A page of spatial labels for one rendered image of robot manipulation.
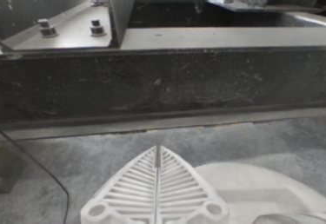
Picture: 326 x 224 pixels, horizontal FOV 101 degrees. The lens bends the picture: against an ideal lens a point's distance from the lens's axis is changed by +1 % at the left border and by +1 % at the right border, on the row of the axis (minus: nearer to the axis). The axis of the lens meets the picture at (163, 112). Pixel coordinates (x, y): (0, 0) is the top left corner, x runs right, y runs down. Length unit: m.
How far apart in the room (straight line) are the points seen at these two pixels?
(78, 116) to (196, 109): 0.39
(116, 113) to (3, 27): 0.29
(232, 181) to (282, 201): 0.15
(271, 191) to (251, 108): 0.26
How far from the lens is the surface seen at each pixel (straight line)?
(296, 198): 0.54
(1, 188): 1.04
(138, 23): 1.14
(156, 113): 0.47
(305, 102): 0.75
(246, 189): 0.48
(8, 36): 0.38
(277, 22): 0.90
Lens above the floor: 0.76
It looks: 45 degrees down
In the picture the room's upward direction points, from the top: 1 degrees clockwise
